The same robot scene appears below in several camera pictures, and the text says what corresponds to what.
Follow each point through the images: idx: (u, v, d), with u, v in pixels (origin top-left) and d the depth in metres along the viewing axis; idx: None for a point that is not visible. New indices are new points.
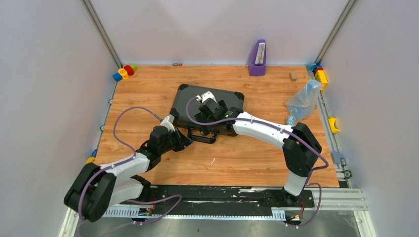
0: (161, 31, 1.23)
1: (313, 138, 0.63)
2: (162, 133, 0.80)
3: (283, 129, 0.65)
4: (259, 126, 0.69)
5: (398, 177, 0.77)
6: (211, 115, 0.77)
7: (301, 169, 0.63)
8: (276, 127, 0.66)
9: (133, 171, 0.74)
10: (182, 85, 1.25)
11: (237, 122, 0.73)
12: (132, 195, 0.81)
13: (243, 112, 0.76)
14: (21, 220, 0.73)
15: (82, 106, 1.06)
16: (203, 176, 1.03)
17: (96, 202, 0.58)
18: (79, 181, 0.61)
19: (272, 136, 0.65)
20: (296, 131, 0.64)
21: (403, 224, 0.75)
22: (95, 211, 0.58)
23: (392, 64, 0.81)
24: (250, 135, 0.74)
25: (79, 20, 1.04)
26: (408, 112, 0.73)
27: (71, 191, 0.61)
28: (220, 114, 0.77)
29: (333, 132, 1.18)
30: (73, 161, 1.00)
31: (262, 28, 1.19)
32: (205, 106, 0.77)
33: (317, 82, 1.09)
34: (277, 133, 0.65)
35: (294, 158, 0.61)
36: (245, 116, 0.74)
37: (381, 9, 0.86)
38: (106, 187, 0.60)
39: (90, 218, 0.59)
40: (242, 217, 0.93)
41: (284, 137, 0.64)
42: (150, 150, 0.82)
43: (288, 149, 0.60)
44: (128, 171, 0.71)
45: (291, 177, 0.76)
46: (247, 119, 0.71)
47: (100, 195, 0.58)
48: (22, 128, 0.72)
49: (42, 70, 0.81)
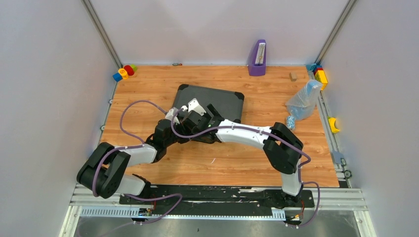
0: (162, 31, 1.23)
1: (293, 137, 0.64)
2: (166, 126, 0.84)
3: (263, 130, 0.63)
4: (239, 132, 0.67)
5: (398, 177, 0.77)
6: (195, 127, 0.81)
7: (285, 166, 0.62)
8: (256, 129, 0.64)
9: (141, 157, 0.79)
10: (182, 85, 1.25)
11: (219, 130, 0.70)
12: (134, 191, 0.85)
13: (225, 120, 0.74)
14: (21, 220, 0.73)
15: (83, 106, 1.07)
16: (203, 176, 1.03)
17: (110, 178, 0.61)
18: (94, 159, 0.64)
19: (253, 138, 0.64)
20: (276, 131, 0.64)
21: (403, 223, 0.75)
22: (108, 187, 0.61)
23: (392, 64, 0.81)
24: (232, 140, 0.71)
25: (79, 20, 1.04)
26: (408, 112, 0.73)
27: (85, 168, 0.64)
28: (204, 124, 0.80)
29: (333, 132, 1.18)
30: (73, 161, 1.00)
31: (261, 28, 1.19)
32: (188, 119, 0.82)
33: (317, 82, 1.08)
34: (257, 135, 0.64)
35: (276, 157, 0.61)
36: (226, 123, 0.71)
37: (381, 9, 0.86)
38: (120, 165, 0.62)
39: (103, 194, 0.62)
40: (242, 217, 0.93)
41: (264, 138, 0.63)
42: (155, 142, 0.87)
43: (270, 150, 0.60)
44: (138, 155, 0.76)
45: (285, 178, 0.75)
46: (228, 126, 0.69)
47: (113, 171, 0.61)
48: (23, 129, 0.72)
49: (42, 70, 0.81)
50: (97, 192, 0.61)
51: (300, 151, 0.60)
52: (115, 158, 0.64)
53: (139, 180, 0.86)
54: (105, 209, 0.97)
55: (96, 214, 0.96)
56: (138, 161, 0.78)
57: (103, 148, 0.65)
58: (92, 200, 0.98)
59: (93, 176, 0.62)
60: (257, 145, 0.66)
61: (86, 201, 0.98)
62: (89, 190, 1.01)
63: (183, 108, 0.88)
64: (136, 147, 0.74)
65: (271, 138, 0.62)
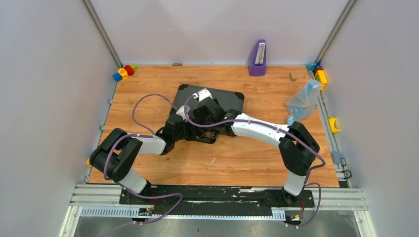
0: (162, 31, 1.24)
1: (310, 138, 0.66)
2: (177, 120, 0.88)
3: (279, 128, 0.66)
4: (256, 127, 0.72)
5: (398, 177, 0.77)
6: (211, 116, 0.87)
7: (299, 167, 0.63)
8: (273, 127, 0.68)
9: (150, 146, 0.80)
10: (182, 85, 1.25)
11: (235, 123, 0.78)
12: (135, 188, 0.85)
13: (241, 114, 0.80)
14: (21, 221, 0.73)
15: (82, 105, 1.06)
16: (203, 176, 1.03)
17: (121, 162, 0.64)
18: (107, 143, 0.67)
19: (270, 135, 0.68)
20: (293, 130, 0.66)
21: (403, 223, 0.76)
22: (119, 171, 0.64)
23: (392, 64, 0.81)
24: (248, 134, 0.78)
25: (79, 20, 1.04)
26: (408, 112, 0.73)
27: (98, 151, 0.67)
28: (219, 114, 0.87)
29: (333, 132, 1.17)
30: (73, 161, 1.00)
31: (261, 28, 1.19)
32: (206, 106, 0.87)
33: (317, 81, 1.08)
34: (273, 133, 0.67)
35: (292, 157, 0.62)
36: (242, 117, 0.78)
37: (381, 9, 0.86)
38: (132, 150, 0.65)
39: (113, 178, 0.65)
40: (242, 217, 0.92)
41: (280, 136, 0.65)
42: (165, 136, 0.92)
43: (284, 148, 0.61)
44: (148, 143, 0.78)
45: (290, 177, 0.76)
46: (245, 120, 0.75)
47: (125, 157, 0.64)
48: (22, 129, 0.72)
49: (42, 71, 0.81)
50: (108, 175, 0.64)
51: (315, 154, 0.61)
52: (128, 144, 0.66)
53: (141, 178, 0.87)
54: (105, 209, 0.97)
55: (96, 214, 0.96)
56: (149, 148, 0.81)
57: (117, 134, 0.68)
58: (92, 200, 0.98)
59: (104, 159, 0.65)
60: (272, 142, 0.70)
61: (86, 200, 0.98)
62: (89, 190, 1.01)
63: (193, 96, 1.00)
64: (147, 137, 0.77)
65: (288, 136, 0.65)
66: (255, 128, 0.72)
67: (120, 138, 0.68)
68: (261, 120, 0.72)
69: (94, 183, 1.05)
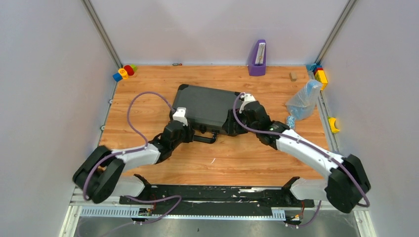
0: (162, 31, 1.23)
1: (363, 176, 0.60)
2: (176, 127, 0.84)
3: (332, 157, 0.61)
4: (306, 149, 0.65)
5: (398, 177, 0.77)
6: (257, 122, 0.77)
7: (344, 203, 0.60)
8: (325, 153, 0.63)
9: (142, 159, 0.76)
10: (182, 85, 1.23)
11: (281, 138, 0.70)
12: (132, 192, 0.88)
13: (290, 129, 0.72)
14: (20, 221, 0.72)
15: (82, 106, 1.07)
16: (203, 176, 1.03)
17: (102, 184, 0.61)
18: (90, 163, 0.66)
19: (319, 162, 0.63)
20: (347, 164, 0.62)
21: (403, 223, 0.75)
22: (99, 193, 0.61)
23: (392, 64, 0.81)
24: (290, 153, 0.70)
25: (79, 20, 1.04)
26: (408, 111, 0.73)
27: (82, 171, 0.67)
28: (265, 123, 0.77)
29: (333, 132, 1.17)
30: (73, 161, 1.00)
31: (261, 28, 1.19)
32: (253, 111, 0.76)
33: (317, 82, 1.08)
34: (324, 159, 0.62)
35: (341, 191, 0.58)
36: (290, 133, 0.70)
37: (381, 9, 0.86)
38: (113, 172, 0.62)
39: (95, 200, 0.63)
40: (242, 217, 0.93)
41: (332, 166, 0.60)
42: (162, 143, 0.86)
43: (334, 180, 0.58)
44: (137, 159, 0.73)
45: (305, 182, 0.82)
46: (293, 138, 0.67)
47: (103, 180, 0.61)
48: (21, 128, 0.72)
49: (41, 70, 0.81)
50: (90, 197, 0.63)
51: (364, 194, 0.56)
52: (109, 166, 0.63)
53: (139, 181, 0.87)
54: (105, 209, 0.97)
55: (96, 214, 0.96)
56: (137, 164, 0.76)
57: (100, 153, 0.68)
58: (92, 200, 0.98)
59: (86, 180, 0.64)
60: (315, 167, 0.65)
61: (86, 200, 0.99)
62: None
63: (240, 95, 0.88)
64: (135, 151, 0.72)
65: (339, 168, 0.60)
66: (304, 151, 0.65)
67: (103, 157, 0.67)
68: (311, 142, 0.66)
69: None
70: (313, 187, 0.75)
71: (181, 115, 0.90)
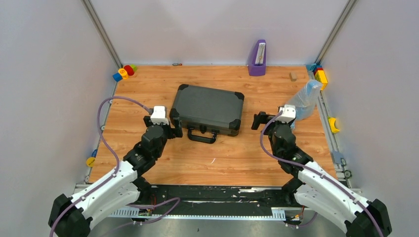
0: (162, 31, 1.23)
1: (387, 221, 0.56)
2: (154, 136, 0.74)
3: (358, 200, 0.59)
4: (328, 186, 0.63)
5: (399, 178, 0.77)
6: (282, 150, 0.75)
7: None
8: (351, 195, 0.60)
9: (117, 187, 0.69)
10: (182, 85, 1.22)
11: (305, 170, 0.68)
12: (130, 199, 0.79)
13: (313, 161, 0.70)
14: (20, 221, 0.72)
15: (82, 106, 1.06)
16: (202, 176, 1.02)
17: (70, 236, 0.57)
18: (53, 215, 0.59)
19: (343, 202, 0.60)
20: (372, 209, 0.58)
21: (404, 224, 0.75)
22: None
23: (392, 64, 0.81)
24: (313, 186, 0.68)
25: (79, 20, 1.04)
26: (408, 112, 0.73)
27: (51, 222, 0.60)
28: (291, 151, 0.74)
29: (333, 132, 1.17)
30: (73, 161, 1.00)
31: (262, 28, 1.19)
32: (283, 139, 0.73)
33: (317, 82, 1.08)
34: (349, 201, 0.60)
35: None
36: (314, 167, 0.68)
37: (381, 10, 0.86)
38: (74, 225, 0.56)
39: None
40: (242, 217, 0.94)
41: (357, 210, 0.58)
42: (142, 154, 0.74)
43: (359, 226, 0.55)
44: (105, 195, 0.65)
45: (315, 196, 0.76)
46: (317, 173, 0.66)
47: (65, 233, 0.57)
48: (21, 128, 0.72)
49: (42, 71, 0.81)
50: None
51: None
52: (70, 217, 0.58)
53: (131, 190, 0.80)
54: None
55: None
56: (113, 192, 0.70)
57: (58, 205, 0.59)
58: None
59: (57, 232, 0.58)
60: (338, 206, 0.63)
61: None
62: None
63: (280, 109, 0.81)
64: (100, 185, 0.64)
65: (365, 214, 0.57)
66: (329, 189, 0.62)
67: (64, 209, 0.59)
68: (340, 183, 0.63)
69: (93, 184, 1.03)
70: (327, 211, 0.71)
71: (159, 115, 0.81)
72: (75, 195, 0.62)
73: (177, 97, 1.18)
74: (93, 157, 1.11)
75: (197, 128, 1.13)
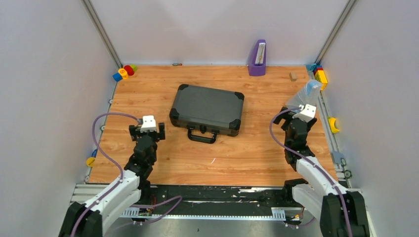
0: (162, 31, 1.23)
1: (362, 217, 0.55)
2: (145, 146, 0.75)
3: (337, 185, 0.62)
4: (316, 174, 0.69)
5: (398, 178, 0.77)
6: (290, 141, 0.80)
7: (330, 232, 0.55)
8: (332, 181, 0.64)
9: (123, 194, 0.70)
10: (182, 85, 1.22)
11: (302, 159, 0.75)
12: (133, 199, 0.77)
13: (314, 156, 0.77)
14: (20, 221, 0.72)
15: (82, 106, 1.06)
16: (202, 176, 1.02)
17: None
18: (66, 225, 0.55)
19: (322, 186, 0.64)
20: (349, 198, 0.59)
21: (404, 224, 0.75)
22: None
23: (392, 64, 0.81)
24: (308, 177, 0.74)
25: (79, 20, 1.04)
26: (408, 111, 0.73)
27: (62, 235, 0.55)
28: (298, 145, 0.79)
29: (333, 132, 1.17)
30: (73, 161, 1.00)
31: (262, 28, 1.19)
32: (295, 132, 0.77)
33: (317, 81, 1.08)
34: (328, 185, 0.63)
35: (330, 216, 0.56)
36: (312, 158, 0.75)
37: (381, 10, 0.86)
38: (93, 228, 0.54)
39: None
40: (242, 217, 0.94)
41: (332, 192, 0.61)
42: (139, 164, 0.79)
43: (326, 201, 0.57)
44: (116, 198, 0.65)
45: (309, 192, 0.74)
46: (312, 162, 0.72)
47: None
48: (22, 128, 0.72)
49: (42, 70, 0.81)
50: None
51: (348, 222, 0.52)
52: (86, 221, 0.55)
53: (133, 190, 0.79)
54: None
55: None
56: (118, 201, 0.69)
57: (72, 212, 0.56)
58: None
59: None
60: (320, 192, 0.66)
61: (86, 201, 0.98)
62: (89, 191, 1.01)
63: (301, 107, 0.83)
64: (110, 189, 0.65)
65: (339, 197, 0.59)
66: (314, 174, 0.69)
67: (79, 216, 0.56)
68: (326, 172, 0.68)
69: (94, 183, 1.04)
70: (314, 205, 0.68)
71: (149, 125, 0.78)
72: (87, 202, 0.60)
73: (177, 96, 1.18)
74: (93, 157, 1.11)
75: (197, 128, 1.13)
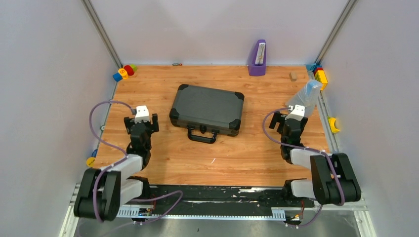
0: (162, 31, 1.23)
1: (349, 172, 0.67)
2: (140, 132, 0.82)
3: (323, 151, 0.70)
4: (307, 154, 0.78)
5: (398, 177, 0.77)
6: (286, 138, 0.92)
7: (321, 188, 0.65)
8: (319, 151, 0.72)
9: (131, 169, 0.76)
10: (182, 85, 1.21)
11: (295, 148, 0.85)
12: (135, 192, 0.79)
13: None
14: (20, 221, 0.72)
15: (82, 106, 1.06)
16: (202, 176, 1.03)
17: (109, 199, 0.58)
18: (85, 188, 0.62)
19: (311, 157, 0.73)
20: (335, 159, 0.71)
21: (403, 224, 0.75)
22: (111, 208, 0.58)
23: (392, 64, 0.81)
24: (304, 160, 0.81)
25: (79, 20, 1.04)
26: (408, 112, 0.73)
27: (80, 199, 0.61)
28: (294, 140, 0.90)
29: (333, 132, 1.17)
30: (73, 161, 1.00)
31: (262, 28, 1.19)
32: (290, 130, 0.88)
33: (317, 82, 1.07)
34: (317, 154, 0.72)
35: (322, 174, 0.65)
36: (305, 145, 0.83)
37: (381, 9, 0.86)
38: (114, 183, 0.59)
39: (108, 217, 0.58)
40: (242, 217, 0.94)
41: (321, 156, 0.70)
42: (138, 150, 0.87)
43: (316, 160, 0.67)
44: (126, 169, 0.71)
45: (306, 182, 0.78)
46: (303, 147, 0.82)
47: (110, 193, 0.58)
48: (21, 128, 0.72)
49: (42, 71, 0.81)
50: (101, 218, 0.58)
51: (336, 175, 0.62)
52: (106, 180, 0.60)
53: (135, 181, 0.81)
54: None
55: None
56: (127, 177, 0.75)
57: (90, 175, 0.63)
58: None
59: None
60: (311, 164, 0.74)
61: None
62: None
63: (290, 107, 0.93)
64: (121, 161, 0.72)
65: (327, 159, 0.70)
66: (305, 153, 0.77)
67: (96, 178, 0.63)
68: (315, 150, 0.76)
69: None
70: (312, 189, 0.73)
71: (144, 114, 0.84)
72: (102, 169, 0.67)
73: (177, 96, 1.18)
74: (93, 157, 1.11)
75: (197, 128, 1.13)
